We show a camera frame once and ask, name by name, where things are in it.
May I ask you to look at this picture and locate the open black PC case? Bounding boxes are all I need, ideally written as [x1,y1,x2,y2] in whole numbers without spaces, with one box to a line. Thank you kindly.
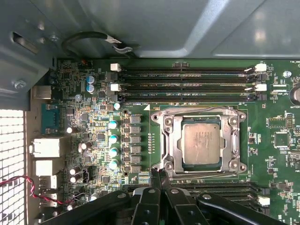
[0,0,300,225]

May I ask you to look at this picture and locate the metal locking lever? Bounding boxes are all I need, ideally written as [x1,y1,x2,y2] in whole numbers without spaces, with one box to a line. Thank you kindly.
[161,106,235,115]
[172,172,239,180]

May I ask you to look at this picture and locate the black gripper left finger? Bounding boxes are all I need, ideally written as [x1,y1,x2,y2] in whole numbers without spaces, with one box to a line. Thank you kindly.
[41,168,162,225]

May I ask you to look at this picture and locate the black RAM slot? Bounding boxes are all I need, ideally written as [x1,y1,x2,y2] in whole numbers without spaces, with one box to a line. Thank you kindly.
[109,73,268,83]
[220,194,270,207]
[239,202,270,216]
[171,181,260,188]
[187,187,270,195]
[109,83,268,93]
[109,62,268,74]
[110,93,268,103]

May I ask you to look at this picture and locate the silver coin battery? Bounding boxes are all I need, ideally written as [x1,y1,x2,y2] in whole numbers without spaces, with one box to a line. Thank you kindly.
[289,83,300,106]

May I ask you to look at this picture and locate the silver port housing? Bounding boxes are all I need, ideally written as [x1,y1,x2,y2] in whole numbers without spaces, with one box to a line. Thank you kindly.
[29,137,66,158]
[34,160,60,177]
[32,85,53,99]

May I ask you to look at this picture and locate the blue port connector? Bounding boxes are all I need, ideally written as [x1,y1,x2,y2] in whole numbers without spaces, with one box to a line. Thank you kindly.
[41,103,61,135]

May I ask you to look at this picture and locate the CPU socket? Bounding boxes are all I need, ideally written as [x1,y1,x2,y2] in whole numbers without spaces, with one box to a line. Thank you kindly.
[151,106,248,180]

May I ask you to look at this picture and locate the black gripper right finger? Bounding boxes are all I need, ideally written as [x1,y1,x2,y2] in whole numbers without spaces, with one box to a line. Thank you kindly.
[159,171,288,225]

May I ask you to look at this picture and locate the black looped cable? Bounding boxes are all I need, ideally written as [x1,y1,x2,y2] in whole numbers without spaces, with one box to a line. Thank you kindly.
[61,31,141,59]

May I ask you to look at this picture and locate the red black twisted wire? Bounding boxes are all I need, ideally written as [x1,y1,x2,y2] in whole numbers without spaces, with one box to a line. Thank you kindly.
[0,175,84,205]

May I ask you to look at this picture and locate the green motherboard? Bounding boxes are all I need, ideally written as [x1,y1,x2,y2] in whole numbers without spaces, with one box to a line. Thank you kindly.
[30,58,300,225]

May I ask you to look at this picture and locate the silver CPU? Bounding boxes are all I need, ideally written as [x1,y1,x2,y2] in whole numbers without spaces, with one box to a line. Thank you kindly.
[181,116,222,171]

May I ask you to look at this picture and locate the metal socket cover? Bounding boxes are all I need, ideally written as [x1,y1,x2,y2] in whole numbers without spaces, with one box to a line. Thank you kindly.
[161,113,241,174]

